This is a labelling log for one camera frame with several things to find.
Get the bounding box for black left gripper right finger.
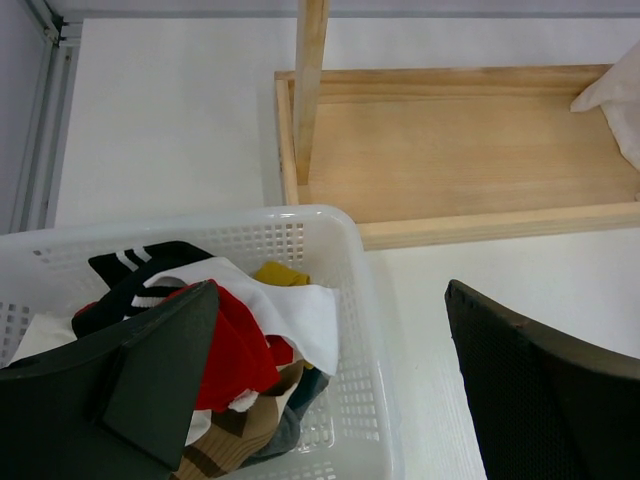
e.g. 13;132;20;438
445;280;639;479

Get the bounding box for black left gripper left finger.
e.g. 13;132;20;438
1;282;218;479

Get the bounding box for white ankle sock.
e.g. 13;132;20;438
9;314;77;364

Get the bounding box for dark green christmas sock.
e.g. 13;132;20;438
287;368;329;415

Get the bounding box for brown striped sock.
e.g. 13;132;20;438
171;361;304;480

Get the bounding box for black white striped sock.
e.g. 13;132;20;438
71;241;212;338

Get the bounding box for white plastic laundry basket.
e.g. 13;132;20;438
1;205;403;479

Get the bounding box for yellow sock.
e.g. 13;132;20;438
253;261;311;287

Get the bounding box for wooden clothes rack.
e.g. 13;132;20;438
275;1;639;249

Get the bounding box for white undershirt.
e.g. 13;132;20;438
570;43;639;170

